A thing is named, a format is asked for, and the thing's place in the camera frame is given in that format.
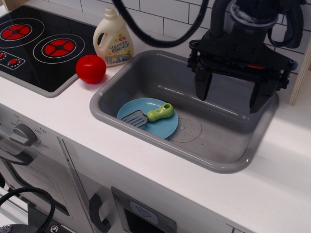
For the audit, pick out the grey oven knob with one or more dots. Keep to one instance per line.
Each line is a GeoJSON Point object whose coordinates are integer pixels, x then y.
{"type": "Point", "coordinates": [23, 135]}

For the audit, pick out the blue plastic plate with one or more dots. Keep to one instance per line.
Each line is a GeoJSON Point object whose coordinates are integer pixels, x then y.
{"type": "Point", "coordinates": [162, 128]}

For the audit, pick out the grey oven door handle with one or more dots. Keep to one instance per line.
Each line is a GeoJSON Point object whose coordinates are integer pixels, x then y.
{"type": "Point", "coordinates": [13, 152]}

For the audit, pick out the dark grey faucet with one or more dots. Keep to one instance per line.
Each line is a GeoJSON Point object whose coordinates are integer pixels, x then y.
{"type": "Point", "coordinates": [295, 22]}

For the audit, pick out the green handled grey spatula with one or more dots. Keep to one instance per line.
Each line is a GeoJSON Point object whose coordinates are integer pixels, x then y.
{"type": "Point", "coordinates": [138, 118]}

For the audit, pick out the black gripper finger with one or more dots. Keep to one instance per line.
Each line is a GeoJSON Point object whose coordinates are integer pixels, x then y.
{"type": "Point", "coordinates": [203, 78]}
{"type": "Point", "coordinates": [260, 95]}

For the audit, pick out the red toy apple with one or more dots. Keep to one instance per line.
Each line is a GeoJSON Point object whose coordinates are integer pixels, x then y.
{"type": "Point", "coordinates": [91, 69]}

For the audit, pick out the wooden side panel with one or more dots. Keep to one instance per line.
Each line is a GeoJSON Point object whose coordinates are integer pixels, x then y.
{"type": "Point", "coordinates": [301, 75]}

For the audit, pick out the black toy stovetop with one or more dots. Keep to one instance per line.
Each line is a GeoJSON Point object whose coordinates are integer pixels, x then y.
{"type": "Point", "coordinates": [39, 50]}

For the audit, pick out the cream cleanser bottle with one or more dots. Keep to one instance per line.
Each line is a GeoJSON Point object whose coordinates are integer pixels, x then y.
{"type": "Point", "coordinates": [111, 40]}

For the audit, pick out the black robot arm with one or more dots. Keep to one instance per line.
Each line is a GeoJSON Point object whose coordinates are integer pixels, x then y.
{"type": "Point", "coordinates": [256, 17]}

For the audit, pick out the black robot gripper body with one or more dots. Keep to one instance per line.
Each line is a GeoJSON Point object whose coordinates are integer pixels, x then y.
{"type": "Point", "coordinates": [241, 57]}

